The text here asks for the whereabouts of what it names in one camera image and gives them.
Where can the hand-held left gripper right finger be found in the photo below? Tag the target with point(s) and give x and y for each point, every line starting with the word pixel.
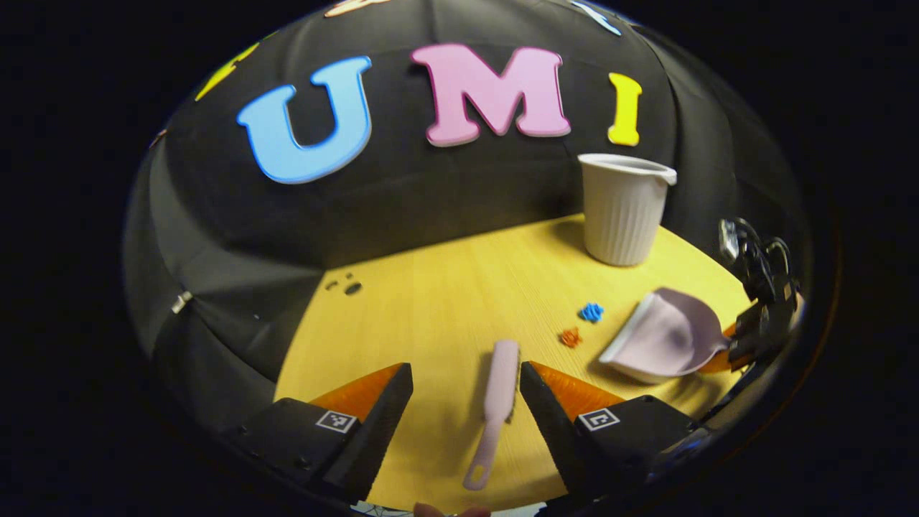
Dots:
pixel 553 431

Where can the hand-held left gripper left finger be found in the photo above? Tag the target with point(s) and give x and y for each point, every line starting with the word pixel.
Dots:
pixel 377 431

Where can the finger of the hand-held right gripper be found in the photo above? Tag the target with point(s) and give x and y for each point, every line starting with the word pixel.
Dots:
pixel 739 357
pixel 747 327

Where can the small pink broom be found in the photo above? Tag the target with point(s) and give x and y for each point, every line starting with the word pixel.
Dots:
pixel 500 380

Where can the pink dustpan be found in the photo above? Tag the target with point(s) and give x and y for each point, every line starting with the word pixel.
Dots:
pixel 668 337

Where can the orange trash scrap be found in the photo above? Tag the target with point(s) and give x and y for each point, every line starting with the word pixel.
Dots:
pixel 571 337

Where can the blue trash scrap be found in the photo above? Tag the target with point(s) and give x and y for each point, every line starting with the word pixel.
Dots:
pixel 591 312

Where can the white ribbed garbage bin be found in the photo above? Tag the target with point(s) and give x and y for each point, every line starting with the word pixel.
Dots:
pixel 621 215

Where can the wooden desktop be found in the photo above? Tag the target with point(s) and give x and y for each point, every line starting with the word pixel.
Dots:
pixel 431 323

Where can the white cloth clip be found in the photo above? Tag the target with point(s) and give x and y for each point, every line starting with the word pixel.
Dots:
pixel 181 302

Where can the black backdrop cloth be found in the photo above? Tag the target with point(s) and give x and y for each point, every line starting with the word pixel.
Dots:
pixel 431 194

